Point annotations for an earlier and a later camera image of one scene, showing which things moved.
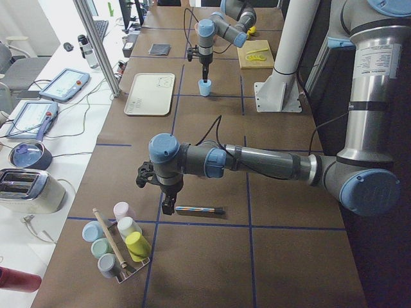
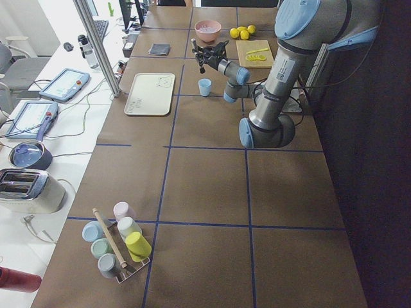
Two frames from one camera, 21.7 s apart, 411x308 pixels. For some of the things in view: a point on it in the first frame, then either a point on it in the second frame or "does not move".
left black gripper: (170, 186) -> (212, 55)
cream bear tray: (151, 94) does not move
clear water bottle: (87, 51) does not move
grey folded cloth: (162, 49) does not move
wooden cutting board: (255, 54) does not move
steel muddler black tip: (218, 210) -> (195, 49)
